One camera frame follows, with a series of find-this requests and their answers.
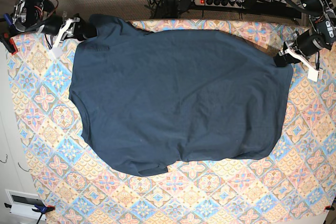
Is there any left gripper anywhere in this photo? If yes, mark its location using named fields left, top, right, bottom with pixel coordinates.
left=274, top=31, right=324, bottom=67

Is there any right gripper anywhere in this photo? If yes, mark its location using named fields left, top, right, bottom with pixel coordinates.
left=36, top=15, right=97, bottom=41

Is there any dark navy t-shirt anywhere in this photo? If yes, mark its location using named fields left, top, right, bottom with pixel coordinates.
left=69, top=14, right=293, bottom=177

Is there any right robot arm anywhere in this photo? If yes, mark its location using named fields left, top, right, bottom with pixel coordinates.
left=4, top=0, right=68, bottom=36

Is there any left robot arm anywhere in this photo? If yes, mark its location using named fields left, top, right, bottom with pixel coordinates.
left=274, top=0, right=335, bottom=70

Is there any upper left table clamp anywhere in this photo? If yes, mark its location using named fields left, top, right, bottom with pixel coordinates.
left=1, top=13, right=18, bottom=55

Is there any table clamp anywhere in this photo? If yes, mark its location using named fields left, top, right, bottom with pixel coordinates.
left=1, top=13, right=18, bottom=55
left=4, top=202, right=56, bottom=224
left=325, top=206, right=335, bottom=211

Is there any white power strip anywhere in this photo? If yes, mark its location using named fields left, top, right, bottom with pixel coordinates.
left=194, top=0, right=244, bottom=8

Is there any colourful patterned tablecloth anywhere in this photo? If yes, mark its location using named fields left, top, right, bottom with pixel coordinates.
left=6, top=34, right=335, bottom=223

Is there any lower right table clamp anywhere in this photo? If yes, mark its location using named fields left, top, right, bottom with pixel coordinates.
left=325, top=206, right=335, bottom=211

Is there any white floor vent box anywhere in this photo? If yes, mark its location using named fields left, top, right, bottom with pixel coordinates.
left=5, top=189, right=43, bottom=220

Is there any lower left table clamp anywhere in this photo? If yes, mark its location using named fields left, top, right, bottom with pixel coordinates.
left=4, top=202, right=56, bottom=224

